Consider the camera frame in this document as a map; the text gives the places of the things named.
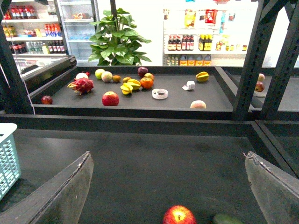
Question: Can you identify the pale peach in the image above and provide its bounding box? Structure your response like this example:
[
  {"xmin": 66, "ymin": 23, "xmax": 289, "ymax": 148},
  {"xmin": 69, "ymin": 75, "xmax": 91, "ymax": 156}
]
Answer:
[{"xmin": 190, "ymin": 100, "xmax": 206, "ymax": 109}]

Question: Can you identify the glass top freezer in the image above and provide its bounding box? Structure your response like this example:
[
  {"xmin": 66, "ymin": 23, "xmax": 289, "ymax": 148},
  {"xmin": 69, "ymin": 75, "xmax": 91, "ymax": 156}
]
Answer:
[{"xmin": 13, "ymin": 55, "xmax": 77, "ymax": 89}]

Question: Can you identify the light blue plastic basket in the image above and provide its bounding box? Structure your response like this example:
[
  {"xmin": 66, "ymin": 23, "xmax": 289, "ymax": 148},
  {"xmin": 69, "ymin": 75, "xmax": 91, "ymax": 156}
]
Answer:
[{"xmin": 0, "ymin": 123, "xmax": 21, "ymax": 200}]

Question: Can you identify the yellow starfruit right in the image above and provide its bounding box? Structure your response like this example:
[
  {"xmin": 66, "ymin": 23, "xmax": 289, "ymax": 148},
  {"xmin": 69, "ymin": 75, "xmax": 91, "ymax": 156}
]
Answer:
[{"xmin": 196, "ymin": 71, "xmax": 209, "ymax": 82}]

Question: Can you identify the brown kiwi left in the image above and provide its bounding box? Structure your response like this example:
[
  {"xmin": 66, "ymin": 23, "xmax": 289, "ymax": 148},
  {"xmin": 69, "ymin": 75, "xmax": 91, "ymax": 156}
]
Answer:
[{"xmin": 112, "ymin": 75, "xmax": 121, "ymax": 83}]

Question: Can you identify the yellow starfruit front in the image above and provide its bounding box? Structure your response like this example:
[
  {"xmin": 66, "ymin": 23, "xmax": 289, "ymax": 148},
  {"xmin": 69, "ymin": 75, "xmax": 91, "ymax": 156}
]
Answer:
[{"xmin": 120, "ymin": 83, "xmax": 133, "ymax": 95}]

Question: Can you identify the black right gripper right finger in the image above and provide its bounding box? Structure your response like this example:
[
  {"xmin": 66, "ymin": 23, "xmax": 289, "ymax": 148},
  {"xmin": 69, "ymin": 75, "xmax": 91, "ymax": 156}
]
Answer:
[{"xmin": 245, "ymin": 151, "xmax": 299, "ymax": 224}]

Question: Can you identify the yellow starfruit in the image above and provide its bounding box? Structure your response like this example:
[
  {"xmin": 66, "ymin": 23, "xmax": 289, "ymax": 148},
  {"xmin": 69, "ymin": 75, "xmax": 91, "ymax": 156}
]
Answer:
[
  {"xmin": 120, "ymin": 83, "xmax": 133, "ymax": 95},
  {"xmin": 196, "ymin": 71, "xmax": 209, "ymax": 82},
  {"xmin": 127, "ymin": 79, "xmax": 141, "ymax": 90}
]

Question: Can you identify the drinks shelf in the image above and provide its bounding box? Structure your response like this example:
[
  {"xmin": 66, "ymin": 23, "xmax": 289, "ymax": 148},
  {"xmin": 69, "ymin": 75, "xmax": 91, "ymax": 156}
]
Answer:
[{"xmin": 0, "ymin": 0, "xmax": 67, "ymax": 56}]

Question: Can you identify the beige round melon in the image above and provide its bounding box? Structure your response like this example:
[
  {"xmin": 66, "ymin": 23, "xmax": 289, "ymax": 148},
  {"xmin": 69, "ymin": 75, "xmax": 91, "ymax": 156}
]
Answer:
[{"xmin": 101, "ymin": 71, "xmax": 113, "ymax": 82}]

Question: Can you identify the white round fruit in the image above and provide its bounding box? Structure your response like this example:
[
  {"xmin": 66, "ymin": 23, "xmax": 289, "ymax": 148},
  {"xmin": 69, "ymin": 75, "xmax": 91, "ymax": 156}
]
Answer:
[{"xmin": 75, "ymin": 72, "xmax": 89, "ymax": 80}]

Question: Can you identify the white tape ring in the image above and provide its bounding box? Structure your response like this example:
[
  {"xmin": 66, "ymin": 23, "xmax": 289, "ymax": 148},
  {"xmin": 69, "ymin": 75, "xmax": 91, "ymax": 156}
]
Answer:
[{"xmin": 151, "ymin": 88, "xmax": 169, "ymax": 100}]

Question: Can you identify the pale apple right tray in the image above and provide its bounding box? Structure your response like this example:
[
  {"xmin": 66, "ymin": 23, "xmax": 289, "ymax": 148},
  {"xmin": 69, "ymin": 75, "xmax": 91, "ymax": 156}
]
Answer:
[{"xmin": 257, "ymin": 73, "xmax": 265, "ymax": 82}]

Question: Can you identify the green avocado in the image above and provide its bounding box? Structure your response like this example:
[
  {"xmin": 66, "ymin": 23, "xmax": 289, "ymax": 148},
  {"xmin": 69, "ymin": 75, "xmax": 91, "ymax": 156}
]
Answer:
[{"xmin": 212, "ymin": 214, "xmax": 243, "ymax": 224}]

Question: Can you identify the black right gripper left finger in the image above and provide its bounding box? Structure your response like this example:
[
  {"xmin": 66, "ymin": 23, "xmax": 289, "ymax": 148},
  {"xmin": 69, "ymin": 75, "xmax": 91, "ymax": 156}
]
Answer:
[{"xmin": 0, "ymin": 151, "xmax": 94, "ymax": 224}]

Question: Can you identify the green potted plant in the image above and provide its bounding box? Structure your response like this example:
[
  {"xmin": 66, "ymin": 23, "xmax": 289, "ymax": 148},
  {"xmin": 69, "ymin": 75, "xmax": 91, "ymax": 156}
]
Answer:
[{"xmin": 88, "ymin": 8, "xmax": 151, "ymax": 66}]

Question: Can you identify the green apple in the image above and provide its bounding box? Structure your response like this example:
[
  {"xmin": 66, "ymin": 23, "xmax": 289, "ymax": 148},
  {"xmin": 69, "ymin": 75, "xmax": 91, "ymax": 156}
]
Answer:
[{"xmin": 95, "ymin": 69, "xmax": 105, "ymax": 80}]

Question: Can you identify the brown kiwi right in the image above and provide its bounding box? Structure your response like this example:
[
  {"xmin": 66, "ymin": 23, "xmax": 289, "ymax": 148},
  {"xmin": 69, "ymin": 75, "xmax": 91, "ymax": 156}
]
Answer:
[{"xmin": 122, "ymin": 77, "xmax": 131, "ymax": 83}]

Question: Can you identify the black metal rack post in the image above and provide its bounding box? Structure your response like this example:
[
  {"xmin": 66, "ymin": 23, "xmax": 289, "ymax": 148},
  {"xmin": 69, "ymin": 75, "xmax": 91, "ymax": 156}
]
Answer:
[{"xmin": 232, "ymin": 0, "xmax": 299, "ymax": 120}]

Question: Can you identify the dark purple fruit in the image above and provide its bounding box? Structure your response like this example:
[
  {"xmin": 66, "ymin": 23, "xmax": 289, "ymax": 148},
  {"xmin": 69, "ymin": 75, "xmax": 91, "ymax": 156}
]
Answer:
[{"xmin": 137, "ymin": 67, "xmax": 149, "ymax": 78}]

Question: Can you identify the black fruit display tray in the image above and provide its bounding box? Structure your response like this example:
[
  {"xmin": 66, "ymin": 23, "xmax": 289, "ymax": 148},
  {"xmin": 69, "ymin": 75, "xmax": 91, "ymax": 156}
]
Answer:
[{"xmin": 30, "ymin": 66, "xmax": 237, "ymax": 120}]

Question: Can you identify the small white tape roll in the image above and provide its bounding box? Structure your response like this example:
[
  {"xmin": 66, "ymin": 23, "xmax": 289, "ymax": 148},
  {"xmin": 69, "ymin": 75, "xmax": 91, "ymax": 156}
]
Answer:
[{"xmin": 182, "ymin": 81, "xmax": 195, "ymax": 91}]

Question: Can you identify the white condiment shelf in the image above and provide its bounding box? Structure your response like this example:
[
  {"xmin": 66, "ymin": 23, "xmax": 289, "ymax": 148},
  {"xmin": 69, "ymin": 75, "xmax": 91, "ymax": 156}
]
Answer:
[{"xmin": 163, "ymin": 0, "xmax": 258, "ymax": 67}]

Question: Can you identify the red apple on shelf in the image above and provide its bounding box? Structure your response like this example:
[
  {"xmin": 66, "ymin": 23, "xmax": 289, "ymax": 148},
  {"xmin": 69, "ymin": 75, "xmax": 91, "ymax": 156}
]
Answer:
[{"xmin": 102, "ymin": 91, "xmax": 119, "ymax": 106}]

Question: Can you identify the red apple on table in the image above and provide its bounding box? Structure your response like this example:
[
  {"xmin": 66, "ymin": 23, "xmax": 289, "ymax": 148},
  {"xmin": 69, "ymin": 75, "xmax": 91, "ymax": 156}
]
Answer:
[{"xmin": 162, "ymin": 205, "xmax": 196, "ymax": 224}]

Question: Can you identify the pink dragon fruit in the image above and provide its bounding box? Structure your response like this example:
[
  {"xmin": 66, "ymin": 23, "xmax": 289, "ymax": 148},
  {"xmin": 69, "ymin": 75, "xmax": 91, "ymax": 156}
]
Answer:
[{"xmin": 67, "ymin": 78, "xmax": 94, "ymax": 95}]

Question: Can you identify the yellow starfruit behind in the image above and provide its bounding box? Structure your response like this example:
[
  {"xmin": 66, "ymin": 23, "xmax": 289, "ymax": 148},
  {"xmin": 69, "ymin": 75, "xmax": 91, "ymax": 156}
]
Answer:
[{"xmin": 127, "ymin": 79, "xmax": 141, "ymax": 90}]

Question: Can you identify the small dark red apple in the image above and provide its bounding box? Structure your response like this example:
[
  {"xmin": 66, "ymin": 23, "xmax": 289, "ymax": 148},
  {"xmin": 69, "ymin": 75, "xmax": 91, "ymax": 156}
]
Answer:
[{"xmin": 41, "ymin": 96, "xmax": 53, "ymax": 105}]

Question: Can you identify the green red mango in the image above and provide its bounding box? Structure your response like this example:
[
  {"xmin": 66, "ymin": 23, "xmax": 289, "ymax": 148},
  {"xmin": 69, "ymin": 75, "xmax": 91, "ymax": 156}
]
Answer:
[{"xmin": 143, "ymin": 73, "xmax": 155, "ymax": 81}]

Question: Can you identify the red apple right tray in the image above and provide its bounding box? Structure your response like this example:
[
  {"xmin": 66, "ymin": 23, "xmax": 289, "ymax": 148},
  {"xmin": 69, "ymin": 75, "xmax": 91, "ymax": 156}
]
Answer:
[{"xmin": 255, "ymin": 81, "xmax": 265, "ymax": 92}]

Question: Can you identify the brown kiwi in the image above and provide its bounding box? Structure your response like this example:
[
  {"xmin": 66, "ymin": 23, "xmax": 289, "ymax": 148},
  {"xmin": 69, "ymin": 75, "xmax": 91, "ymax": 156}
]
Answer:
[
  {"xmin": 122, "ymin": 77, "xmax": 131, "ymax": 83},
  {"xmin": 112, "ymin": 75, "xmax": 121, "ymax": 83}
]

